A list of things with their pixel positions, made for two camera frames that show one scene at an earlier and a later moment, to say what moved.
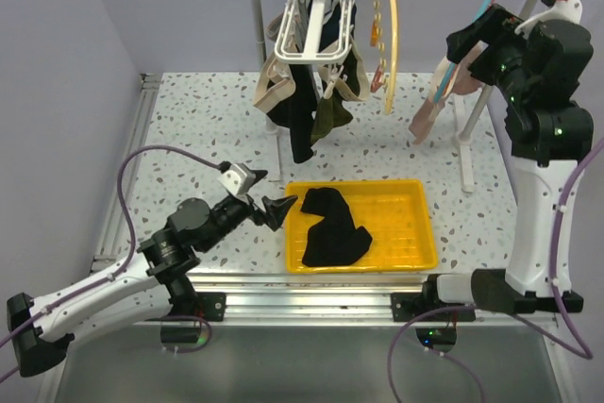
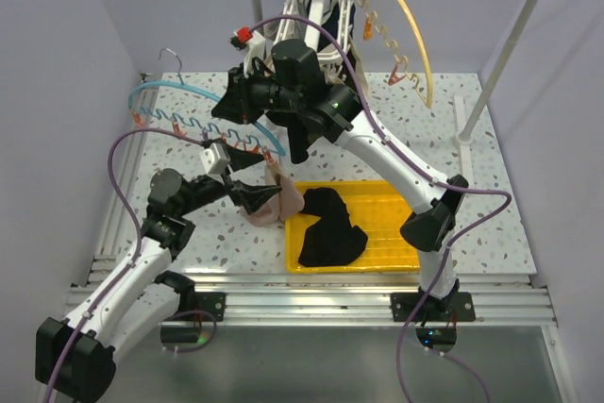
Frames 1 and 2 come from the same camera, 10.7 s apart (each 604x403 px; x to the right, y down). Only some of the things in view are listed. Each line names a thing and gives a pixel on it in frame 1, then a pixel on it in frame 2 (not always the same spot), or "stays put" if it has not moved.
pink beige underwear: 461,82 to 281,206
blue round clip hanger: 483,9 to 249,143
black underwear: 332,241 stays put
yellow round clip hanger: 386,8 to 402,69
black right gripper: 496,28 to 236,103
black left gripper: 276,210 to 248,195
